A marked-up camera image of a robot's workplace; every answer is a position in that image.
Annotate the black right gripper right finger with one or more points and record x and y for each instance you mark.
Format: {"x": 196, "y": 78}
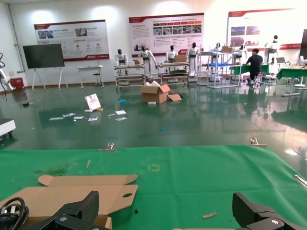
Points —
{"x": 247, "y": 210}

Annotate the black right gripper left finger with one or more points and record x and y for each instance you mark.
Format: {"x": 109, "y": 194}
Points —
{"x": 88, "y": 206}

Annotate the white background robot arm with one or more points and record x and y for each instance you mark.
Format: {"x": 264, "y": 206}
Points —
{"x": 4, "y": 77}

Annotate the small white box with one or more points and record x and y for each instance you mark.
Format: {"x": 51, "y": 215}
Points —
{"x": 88, "y": 110}

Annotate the large open shipping box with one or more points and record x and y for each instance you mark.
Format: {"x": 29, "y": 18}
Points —
{"x": 153, "y": 95}

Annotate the red floor box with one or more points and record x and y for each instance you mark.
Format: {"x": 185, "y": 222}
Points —
{"x": 16, "y": 83}

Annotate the small cardboard box on rack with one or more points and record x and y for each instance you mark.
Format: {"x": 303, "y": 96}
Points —
{"x": 137, "y": 61}

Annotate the flat cardboard box on rack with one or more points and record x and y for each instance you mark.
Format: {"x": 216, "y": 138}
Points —
{"x": 226, "y": 49}

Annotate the small cardboard scrap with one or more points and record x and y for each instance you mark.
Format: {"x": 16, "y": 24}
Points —
{"x": 209, "y": 215}

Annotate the small wooden stick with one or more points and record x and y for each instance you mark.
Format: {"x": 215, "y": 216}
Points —
{"x": 88, "y": 164}

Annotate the green table cloth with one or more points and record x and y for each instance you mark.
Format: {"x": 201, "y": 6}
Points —
{"x": 204, "y": 172}

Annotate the white paper sheet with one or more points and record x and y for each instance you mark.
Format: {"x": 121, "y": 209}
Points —
{"x": 56, "y": 118}
{"x": 68, "y": 114}
{"x": 78, "y": 117}
{"x": 121, "y": 118}
{"x": 120, "y": 112}
{"x": 92, "y": 118}

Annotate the white paper bag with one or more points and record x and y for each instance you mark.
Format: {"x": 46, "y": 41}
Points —
{"x": 93, "y": 101}

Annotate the small blue floor scrap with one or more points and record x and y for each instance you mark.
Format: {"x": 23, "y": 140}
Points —
{"x": 163, "y": 129}

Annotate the white wheeled floor device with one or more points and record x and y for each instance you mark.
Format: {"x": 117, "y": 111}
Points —
{"x": 6, "y": 125}

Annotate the white foam block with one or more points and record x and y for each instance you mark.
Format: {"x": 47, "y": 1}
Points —
{"x": 152, "y": 103}

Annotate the black stool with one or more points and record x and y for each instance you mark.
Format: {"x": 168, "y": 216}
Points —
{"x": 98, "y": 75}

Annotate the white round stool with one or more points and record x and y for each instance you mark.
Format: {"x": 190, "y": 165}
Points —
{"x": 299, "y": 86}

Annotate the beige tube rack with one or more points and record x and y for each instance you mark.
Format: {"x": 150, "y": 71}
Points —
{"x": 173, "y": 75}
{"x": 129, "y": 76}

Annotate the white desk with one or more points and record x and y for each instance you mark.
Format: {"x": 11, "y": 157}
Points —
{"x": 90, "y": 68}

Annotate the green covered table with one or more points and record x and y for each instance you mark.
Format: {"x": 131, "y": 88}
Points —
{"x": 265, "y": 69}
{"x": 292, "y": 73}

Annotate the person in dark shirt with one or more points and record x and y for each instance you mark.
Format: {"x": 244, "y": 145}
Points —
{"x": 255, "y": 62}

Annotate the white humanoid robot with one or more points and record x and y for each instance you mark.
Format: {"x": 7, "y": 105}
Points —
{"x": 193, "y": 51}
{"x": 171, "y": 54}
{"x": 217, "y": 46}
{"x": 145, "y": 54}
{"x": 120, "y": 58}
{"x": 273, "y": 48}
{"x": 240, "y": 51}

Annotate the grey laptop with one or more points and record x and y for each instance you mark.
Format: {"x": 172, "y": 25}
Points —
{"x": 281, "y": 60}

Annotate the black screen on stand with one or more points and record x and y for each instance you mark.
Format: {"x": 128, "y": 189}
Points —
{"x": 43, "y": 55}

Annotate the grey metal rack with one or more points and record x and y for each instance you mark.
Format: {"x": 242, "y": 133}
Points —
{"x": 218, "y": 52}

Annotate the black display panel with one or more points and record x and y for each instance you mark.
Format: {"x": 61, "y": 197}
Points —
{"x": 304, "y": 46}

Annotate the red white wall info board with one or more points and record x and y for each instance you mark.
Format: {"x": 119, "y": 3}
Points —
{"x": 74, "y": 40}
{"x": 266, "y": 27}
{"x": 168, "y": 36}

